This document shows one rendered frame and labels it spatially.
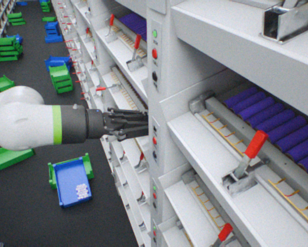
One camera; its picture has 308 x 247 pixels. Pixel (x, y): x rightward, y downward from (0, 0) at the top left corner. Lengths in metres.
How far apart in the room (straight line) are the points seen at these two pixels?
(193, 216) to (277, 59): 0.40
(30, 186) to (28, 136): 1.43
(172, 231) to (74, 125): 0.42
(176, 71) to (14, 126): 0.34
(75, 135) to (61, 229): 1.15
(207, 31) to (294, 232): 0.25
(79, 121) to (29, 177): 1.50
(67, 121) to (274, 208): 0.42
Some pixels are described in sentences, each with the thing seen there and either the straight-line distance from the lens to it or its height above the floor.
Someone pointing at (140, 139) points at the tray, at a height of 0.89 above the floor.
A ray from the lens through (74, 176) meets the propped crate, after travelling 1.80.
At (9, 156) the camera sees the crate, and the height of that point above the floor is 0.00.
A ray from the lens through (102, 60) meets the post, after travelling 1.12.
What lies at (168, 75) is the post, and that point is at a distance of 0.40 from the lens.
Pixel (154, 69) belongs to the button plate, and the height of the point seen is 1.18.
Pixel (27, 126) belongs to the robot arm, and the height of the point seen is 1.07.
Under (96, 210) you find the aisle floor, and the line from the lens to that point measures 1.67.
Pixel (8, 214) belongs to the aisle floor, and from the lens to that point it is 1.86.
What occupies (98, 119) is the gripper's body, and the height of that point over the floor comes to 1.04.
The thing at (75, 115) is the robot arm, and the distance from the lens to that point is 0.56.
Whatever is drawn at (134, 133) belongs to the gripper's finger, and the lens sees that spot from 0.59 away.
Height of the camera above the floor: 1.35
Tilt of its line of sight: 37 degrees down
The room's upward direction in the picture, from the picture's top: straight up
